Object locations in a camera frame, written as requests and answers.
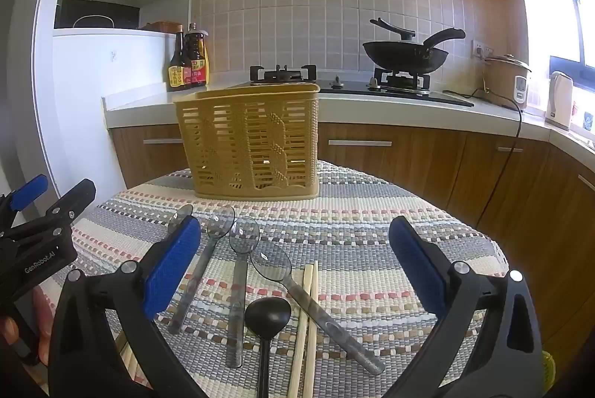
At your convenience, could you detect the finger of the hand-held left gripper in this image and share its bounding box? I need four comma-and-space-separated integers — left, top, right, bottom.
6, 178, 97, 242
0, 174, 50, 237

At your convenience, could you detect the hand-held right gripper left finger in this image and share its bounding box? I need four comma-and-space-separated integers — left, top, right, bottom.
49, 214, 210, 398

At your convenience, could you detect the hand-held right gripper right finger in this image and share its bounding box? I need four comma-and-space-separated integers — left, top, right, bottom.
388, 216, 544, 398

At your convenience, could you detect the clear plastic spoon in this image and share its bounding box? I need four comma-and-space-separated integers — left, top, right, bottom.
167, 206, 236, 335
250, 241, 386, 375
166, 204, 194, 236
226, 216, 261, 369

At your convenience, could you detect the black plastic spoon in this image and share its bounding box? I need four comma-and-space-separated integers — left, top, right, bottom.
244, 297, 293, 398

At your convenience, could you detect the wooden chopstick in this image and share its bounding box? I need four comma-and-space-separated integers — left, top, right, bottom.
303, 260, 321, 398
287, 265, 313, 398

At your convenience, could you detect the tan plastic utensil basket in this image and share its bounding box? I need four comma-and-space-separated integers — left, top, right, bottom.
174, 83, 321, 200

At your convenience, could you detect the person's left hand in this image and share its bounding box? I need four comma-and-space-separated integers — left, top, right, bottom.
0, 285, 62, 362

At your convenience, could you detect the striped woven tablecloth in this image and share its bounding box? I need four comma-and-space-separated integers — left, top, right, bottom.
32, 160, 509, 398

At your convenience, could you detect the white refrigerator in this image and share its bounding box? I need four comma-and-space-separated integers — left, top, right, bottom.
50, 27, 187, 194

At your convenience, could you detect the slim dark sauce bottle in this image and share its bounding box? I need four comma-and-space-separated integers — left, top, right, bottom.
167, 25, 192, 91

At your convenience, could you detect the white kitchen countertop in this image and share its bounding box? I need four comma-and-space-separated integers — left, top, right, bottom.
102, 80, 595, 157

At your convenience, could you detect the green plastic basket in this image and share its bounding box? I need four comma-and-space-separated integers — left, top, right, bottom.
540, 350, 557, 395

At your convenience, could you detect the wide dark sauce bottle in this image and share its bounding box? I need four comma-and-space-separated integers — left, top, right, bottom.
183, 23, 210, 88

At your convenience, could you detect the black gas stove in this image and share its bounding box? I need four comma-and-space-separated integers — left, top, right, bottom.
228, 64, 475, 107

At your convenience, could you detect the brown wicker tray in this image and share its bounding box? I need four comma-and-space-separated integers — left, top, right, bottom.
139, 21, 183, 33

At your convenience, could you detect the dark microwave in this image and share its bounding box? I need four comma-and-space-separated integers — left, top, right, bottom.
54, 0, 141, 29

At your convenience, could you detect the beige rice cooker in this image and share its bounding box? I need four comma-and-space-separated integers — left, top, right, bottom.
481, 54, 532, 111

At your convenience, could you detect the black wok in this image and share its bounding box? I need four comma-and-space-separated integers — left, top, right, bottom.
363, 27, 466, 74

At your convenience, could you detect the white electric kettle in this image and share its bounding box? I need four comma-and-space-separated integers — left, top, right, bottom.
545, 71, 574, 132

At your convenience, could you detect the black power cable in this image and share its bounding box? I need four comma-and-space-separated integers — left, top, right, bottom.
441, 89, 524, 227

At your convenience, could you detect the white wall outlet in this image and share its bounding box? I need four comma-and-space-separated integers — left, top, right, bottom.
472, 39, 496, 59

